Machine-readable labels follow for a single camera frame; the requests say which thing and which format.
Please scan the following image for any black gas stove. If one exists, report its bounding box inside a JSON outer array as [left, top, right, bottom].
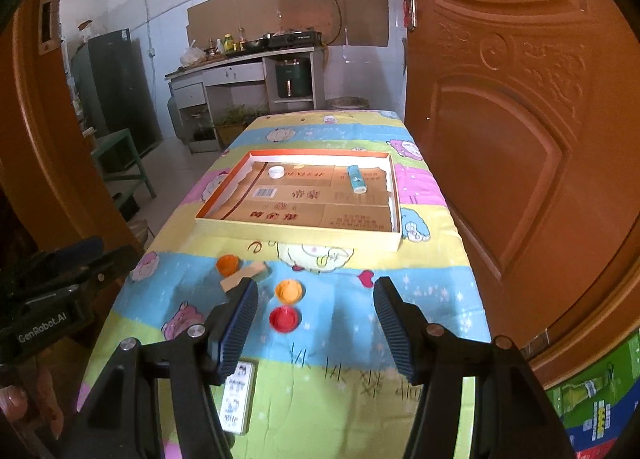
[[270, 30, 323, 48]]

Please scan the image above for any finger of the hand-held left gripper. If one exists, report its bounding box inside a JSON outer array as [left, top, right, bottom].
[[45, 245, 140, 301], [20, 236, 104, 285]]

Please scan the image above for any green air fryer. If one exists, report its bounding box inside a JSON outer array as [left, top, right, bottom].
[[275, 57, 312, 100]]

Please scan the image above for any gold rectangular block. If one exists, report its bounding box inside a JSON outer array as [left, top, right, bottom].
[[220, 261, 268, 292]]

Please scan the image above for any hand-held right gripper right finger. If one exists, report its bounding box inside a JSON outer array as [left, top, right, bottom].
[[373, 276, 576, 459]]

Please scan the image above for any shallow orange-rimmed cardboard box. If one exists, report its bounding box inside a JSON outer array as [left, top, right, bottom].
[[195, 150, 402, 252]]

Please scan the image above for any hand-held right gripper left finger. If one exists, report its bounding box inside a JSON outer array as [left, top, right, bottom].
[[60, 278, 259, 459]]

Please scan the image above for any green wooden stool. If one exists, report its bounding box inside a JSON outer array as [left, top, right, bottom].
[[90, 129, 157, 200]]

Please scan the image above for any white plastic bag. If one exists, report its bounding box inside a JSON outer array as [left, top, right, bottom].
[[179, 41, 207, 67]]

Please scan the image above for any person's left hand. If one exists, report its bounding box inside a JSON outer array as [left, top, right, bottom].
[[0, 385, 30, 424]]

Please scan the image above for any orange wooden door leaf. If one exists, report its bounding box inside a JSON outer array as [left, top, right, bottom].
[[0, 0, 146, 260]]

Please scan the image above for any door latch plate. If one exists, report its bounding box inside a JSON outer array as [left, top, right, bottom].
[[39, 0, 61, 54]]

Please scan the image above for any wooden plant box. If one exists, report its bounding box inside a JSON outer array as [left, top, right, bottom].
[[215, 106, 268, 147]]

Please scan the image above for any cartoon printed blanket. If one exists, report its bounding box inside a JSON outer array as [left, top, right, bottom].
[[75, 109, 493, 459]]

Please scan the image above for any grey kitchen desk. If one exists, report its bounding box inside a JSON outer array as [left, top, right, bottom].
[[165, 46, 326, 154]]

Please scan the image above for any white printed packet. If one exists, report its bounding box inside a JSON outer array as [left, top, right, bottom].
[[218, 360, 258, 436]]

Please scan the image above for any green printed carton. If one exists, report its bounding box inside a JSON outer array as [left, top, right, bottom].
[[545, 339, 636, 459]]

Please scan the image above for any cardboard wall sheet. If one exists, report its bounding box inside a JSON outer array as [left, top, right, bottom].
[[187, 0, 240, 48], [237, 0, 277, 40], [345, 0, 390, 47], [275, 0, 346, 47]]

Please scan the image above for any orange carved wooden door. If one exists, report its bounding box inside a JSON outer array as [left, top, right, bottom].
[[402, 0, 640, 390]]

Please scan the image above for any dark green refrigerator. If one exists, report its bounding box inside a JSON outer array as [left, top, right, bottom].
[[70, 29, 161, 160]]

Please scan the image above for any red bottle cap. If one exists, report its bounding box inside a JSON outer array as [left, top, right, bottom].
[[269, 306, 301, 332]]

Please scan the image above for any grey gas cylinder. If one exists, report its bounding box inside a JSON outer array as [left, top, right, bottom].
[[167, 95, 183, 140]]

